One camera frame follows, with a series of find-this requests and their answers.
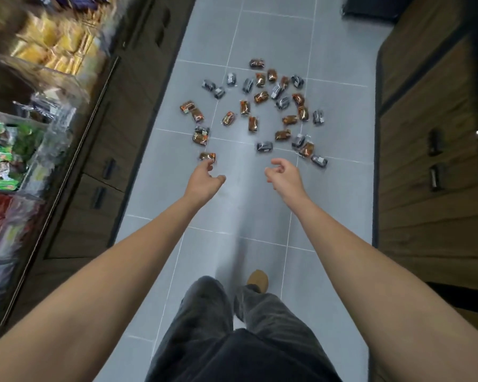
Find scatter of grey snack packets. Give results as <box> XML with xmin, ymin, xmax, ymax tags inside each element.
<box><xmin>201</xmin><ymin>72</ymin><xmax>329</xmax><ymax>168</ymax></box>

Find pile of purple packets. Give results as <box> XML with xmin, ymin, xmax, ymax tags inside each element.
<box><xmin>36</xmin><ymin>0</ymin><xmax>109</xmax><ymax>17</ymax></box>

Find person's right hand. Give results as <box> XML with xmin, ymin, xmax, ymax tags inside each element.
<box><xmin>264</xmin><ymin>158</ymin><xmax>306</xmax><ymax>203</ymax></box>

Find pile of yellow packets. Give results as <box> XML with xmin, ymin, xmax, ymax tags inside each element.
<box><xmin>10</xmin><ymin>12</ymin><xmax>101</xmax><ymax>74</ymax></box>

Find black floor mat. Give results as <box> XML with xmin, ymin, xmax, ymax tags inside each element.
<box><xmin>341</xmin><ymin>0</ymin><xmax>408</xmax><ymax>23</ymax></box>

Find dark wooden drawer cabinet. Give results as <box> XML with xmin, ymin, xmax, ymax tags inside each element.
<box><xmin>0</xmin><ymin>0</ymin><xmax>198</xmax><ymax>343</ymax></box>
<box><xmin>374</xmin><ymin>0</ymin><xmax>478</xmax><ymax>292</ymax></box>

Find pile of red packets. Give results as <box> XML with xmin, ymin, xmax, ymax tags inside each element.
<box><xmin>0</xmin><ymin>189</ymin><xmax>29</xmax><ymax>260</ymax></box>

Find person's right forearm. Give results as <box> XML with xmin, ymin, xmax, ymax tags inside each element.
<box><xmin>286</xmin><ymin>190</ymin><xmax>478</xmax><ymax>382</ymax></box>

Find scatter of orange snack packets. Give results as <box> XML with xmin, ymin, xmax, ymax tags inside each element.
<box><xmin>179</xmin><ymin>58</ymin><xmax>315</xmax><ymax>162</ymax></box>

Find brown shoe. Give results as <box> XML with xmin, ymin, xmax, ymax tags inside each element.
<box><xmin>246</xmin><ymin>270</ymin><xmax>270</xmax><ymax>294</ymax></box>

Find clear plastic display bin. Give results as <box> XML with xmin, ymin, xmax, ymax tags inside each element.
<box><xmin>13</xmin><ymin>88</ymin><xmax>77</xmax><ymax>195</ymax></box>

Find dark grey trousers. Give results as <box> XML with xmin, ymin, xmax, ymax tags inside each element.
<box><xmin>145</xmin><ymin>275</ymin><xmax>343</xmax><ymax>382</ymax></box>

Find person's left hand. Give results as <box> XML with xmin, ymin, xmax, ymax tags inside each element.
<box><xmin>183</xmin><ymin>160</ymin><xmax>227</xmax><ymax>203</ymax></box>

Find pile of green packets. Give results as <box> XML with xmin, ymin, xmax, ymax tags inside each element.
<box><xmin>0</xmin><ymin>118</ymin><xmax>45</xmax><ymax>192</ymax></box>

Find person's left forearm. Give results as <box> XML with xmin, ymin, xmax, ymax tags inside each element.
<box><xmin>0</xmin><ymin>193</ymin><xmax>208</xmax><ymax>382</ymax></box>

